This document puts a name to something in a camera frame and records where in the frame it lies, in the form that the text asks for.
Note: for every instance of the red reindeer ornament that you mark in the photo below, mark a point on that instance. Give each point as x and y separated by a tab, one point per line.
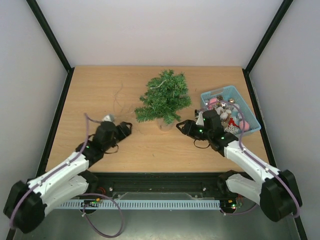
232	122

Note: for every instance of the pink pompom ornament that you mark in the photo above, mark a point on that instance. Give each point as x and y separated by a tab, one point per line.
244	126

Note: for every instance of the light blue cable duct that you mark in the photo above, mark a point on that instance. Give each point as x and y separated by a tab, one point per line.
78	204

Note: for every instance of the small green christmas tree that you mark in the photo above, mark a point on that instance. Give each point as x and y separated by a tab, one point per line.
166	94

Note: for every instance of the black aluminium frame rail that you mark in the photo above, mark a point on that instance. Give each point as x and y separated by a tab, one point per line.
205	185

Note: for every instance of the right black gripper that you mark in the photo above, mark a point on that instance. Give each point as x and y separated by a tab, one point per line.
188	127

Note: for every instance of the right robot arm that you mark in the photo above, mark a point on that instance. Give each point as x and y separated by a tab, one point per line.
275	191

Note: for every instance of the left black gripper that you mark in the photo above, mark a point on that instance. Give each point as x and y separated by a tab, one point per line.
124	130

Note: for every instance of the white snowflake ornament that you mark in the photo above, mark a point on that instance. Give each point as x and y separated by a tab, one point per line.
232	129

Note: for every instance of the clear string lights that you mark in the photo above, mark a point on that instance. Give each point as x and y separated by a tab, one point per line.
124	111

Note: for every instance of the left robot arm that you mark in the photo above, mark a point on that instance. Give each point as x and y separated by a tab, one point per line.
28	203

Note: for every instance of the light blue plastic basket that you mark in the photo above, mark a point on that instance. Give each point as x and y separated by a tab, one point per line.
239	111

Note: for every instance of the pink fluffy ornament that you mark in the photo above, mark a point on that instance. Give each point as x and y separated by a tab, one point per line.
213	103

